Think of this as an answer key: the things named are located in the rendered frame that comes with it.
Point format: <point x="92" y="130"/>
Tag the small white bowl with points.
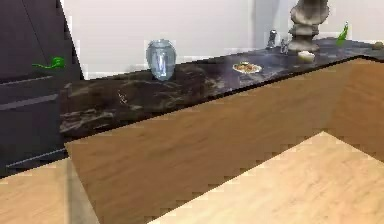
<point x="306" y="55"/>

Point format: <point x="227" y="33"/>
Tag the silver salt shaker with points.
<point x="284" y="46"/>

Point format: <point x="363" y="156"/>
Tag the small olive round object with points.
<point x="377" y="45"/>

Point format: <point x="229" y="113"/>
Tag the silver pepper shaker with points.
<point x="272" y="38"/>

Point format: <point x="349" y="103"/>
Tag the clear blue glass vase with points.
<point x="161" y="60"/>

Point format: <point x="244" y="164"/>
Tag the green bottle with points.
<point x="342" y="35"/>

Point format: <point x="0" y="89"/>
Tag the brown counter with dark marble top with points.
<point x="206" y="133"/>

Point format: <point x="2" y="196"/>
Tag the green curved object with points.
<point x="55" y="63"/>

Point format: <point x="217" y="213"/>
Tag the plate with food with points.
<point x="247" y="67"/>

